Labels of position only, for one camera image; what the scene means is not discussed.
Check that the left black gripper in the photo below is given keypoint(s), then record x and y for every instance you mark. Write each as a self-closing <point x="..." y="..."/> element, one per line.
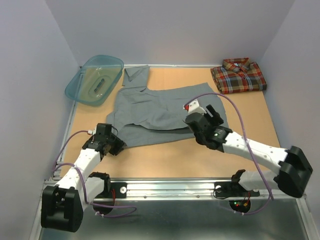
<point x="119" y="144"/>

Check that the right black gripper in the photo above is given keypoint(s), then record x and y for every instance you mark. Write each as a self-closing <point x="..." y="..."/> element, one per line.
<point x="216" y="119"/>

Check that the grey long sleeve shirt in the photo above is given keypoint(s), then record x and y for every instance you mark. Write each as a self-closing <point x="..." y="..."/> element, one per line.
<point x="147" y="117"/>

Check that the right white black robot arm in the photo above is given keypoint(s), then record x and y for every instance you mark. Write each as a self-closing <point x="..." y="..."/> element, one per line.
<point x="288" y="169"/>

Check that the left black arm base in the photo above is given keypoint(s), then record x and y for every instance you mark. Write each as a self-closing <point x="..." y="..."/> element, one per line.
<point x="110" y="189"/>

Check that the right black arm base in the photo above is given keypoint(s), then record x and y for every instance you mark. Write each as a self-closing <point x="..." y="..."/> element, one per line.
<point x="232" y="188"/>

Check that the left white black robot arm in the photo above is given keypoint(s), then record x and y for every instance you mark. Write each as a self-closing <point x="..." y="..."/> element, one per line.
<point x="64" y="203"/>

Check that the teal transparent plastic bin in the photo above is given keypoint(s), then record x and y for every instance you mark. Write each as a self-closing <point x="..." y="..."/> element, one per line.
<point x="95" y="80"/>

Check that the folded plaid flannel shirt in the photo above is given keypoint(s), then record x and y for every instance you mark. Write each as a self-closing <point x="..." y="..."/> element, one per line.
<point x="238" y="75"/>

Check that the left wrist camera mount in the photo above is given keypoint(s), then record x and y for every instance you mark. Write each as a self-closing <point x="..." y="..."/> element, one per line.
<point x="92" y="131"/>

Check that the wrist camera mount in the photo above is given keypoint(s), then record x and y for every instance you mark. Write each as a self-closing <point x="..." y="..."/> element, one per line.
<point x="194" y="107"/>
<point x="92" y="131"/>

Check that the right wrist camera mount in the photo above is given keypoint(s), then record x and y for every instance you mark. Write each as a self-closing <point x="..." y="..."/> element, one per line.
<point x="194" y="107"/>

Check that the aluminium rail frame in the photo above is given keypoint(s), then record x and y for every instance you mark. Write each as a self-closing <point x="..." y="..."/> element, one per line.
<point x="171" y="184"/>

